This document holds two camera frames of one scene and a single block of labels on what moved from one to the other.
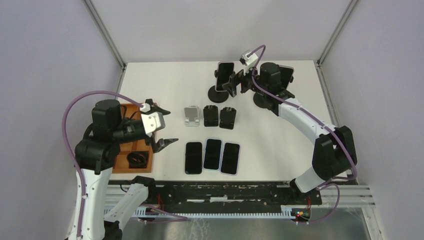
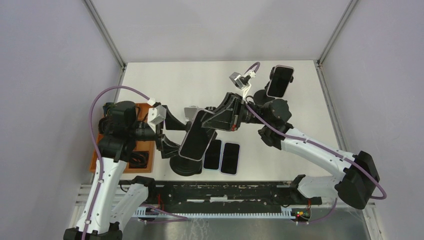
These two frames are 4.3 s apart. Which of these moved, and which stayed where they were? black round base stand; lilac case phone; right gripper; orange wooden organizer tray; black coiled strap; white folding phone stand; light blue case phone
Moved: black round base stand; right gripper
Stayed: orange wooden organizer tray; light blue case phone; lilac case phone; white folding phone stand; black coiled strap
